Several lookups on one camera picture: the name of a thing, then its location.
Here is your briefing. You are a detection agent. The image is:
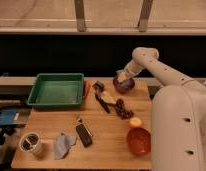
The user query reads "purple bowl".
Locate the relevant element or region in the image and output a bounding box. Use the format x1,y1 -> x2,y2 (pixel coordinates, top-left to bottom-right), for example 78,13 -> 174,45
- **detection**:
113,76 -> 135,94

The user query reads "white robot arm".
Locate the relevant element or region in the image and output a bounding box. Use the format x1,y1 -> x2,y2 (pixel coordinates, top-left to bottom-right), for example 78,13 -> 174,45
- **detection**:
124,47 -> 206,171

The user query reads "red bowl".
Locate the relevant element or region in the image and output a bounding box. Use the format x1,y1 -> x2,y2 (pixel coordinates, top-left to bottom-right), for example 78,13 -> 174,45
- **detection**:
126,127 -> 151,156

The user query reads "orange carrot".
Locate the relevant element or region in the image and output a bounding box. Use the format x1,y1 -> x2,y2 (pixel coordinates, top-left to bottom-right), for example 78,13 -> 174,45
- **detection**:
84,81 -> 90,99

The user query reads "yellow orange fruit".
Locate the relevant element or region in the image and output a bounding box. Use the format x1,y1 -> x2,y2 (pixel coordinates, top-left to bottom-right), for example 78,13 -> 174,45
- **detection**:
129,117 -> 142,128

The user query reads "black remote control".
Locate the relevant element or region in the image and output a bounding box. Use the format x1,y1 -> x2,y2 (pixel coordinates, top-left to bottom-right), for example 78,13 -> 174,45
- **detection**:
76,124 -> 92,147

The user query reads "green plastic tray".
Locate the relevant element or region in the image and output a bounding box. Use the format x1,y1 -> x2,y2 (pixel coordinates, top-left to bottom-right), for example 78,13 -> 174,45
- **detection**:
27,73 -> 84,108

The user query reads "blue cloth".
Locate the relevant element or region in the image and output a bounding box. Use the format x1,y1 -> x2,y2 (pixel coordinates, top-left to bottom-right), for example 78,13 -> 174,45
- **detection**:
54,133 -> 77,160

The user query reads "metal tin can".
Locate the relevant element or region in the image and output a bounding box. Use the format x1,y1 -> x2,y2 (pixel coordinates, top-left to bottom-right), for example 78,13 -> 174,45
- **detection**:
19,132 -> 43,157

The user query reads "blue box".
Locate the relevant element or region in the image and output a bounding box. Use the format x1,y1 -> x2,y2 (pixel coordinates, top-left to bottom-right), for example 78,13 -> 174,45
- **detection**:
0,109 -> 19,126

